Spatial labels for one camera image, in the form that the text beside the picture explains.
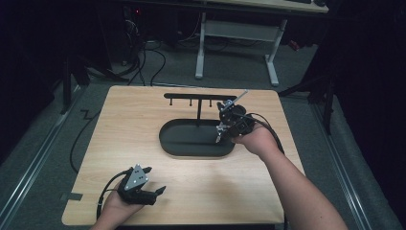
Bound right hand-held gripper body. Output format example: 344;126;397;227
217;89;257;144

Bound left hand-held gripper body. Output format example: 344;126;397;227
117;164;158;206

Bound black key rack with tray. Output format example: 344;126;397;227
158;92;238;158

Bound person's left hand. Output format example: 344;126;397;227
101;181;146;222

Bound person's right hand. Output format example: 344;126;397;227
231;124;282;161

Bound black tape patch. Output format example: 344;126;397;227
59;192;84;202

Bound desk with white legs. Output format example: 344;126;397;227
193;0;330;87

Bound black metal stand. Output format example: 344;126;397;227
59;52;92;115
277;71;338;136

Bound small red object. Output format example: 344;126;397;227
287;39;302;53

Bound dark computer tower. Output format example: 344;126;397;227
120;5;146;66

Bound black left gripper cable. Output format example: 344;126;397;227
96;169;132;220

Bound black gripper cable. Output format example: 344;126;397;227
244;111;286;155
96;169;132;220

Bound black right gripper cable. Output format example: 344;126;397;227
244;111;286;155

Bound black floor cable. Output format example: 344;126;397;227
69;108;103;174

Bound bundle of black cables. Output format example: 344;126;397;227
119;12;168;87

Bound metal floor rail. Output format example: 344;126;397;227
0;85;83;224
310;103;373;230

